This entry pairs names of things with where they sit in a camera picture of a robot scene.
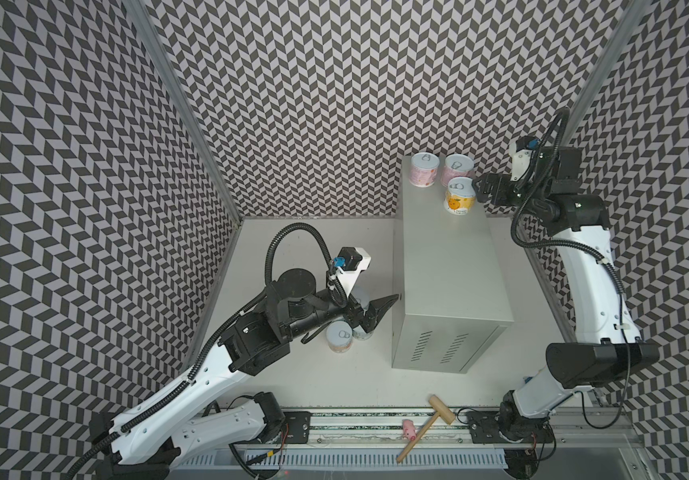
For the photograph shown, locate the white vent grille strip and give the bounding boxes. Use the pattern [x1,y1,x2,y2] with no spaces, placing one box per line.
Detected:
[175,449,509,472]

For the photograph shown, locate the pink label can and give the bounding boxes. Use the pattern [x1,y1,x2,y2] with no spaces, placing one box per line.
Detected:
[410,152,440,188]
[442,154,475,187]

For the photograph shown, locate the aluminium rail frame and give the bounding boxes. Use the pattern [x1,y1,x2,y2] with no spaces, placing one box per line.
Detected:
[172,406,658,479]

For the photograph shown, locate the grey metal cabinet box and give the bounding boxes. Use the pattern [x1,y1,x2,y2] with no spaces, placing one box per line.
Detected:
[392,158,515,374]

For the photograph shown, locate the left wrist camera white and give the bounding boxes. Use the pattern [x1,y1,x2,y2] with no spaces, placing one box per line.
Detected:
[330,247,372,298]

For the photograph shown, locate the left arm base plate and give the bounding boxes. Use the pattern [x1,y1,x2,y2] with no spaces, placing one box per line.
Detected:
[223,411,314,446]

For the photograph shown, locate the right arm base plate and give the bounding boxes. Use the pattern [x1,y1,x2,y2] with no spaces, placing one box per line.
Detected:
[462,410,556,445]

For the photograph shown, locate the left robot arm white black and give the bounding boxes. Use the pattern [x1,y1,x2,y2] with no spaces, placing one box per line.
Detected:
[63,222,400,479]

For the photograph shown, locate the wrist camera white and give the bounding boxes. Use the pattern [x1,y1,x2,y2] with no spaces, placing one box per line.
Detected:
[508,135,540,181]
[330,247,372,298]

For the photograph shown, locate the can teal label right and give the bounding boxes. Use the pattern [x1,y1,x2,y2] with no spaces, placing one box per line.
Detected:
[353,326,374,341]

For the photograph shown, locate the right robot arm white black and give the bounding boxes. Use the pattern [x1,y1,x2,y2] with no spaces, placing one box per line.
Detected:
[473,108,661,442]

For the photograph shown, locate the small pink toy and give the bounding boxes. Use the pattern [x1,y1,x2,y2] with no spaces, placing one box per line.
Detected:
[402,419,417,442]

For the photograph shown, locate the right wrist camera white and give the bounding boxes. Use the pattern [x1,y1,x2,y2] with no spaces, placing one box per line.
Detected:
[508,135,540,181]

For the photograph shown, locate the wooden mallet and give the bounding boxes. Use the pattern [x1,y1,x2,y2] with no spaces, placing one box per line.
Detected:
[397,395,456,464]

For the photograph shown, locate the orange label can front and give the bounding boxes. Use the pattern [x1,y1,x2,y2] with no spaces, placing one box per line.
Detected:
[444,177,476,216]

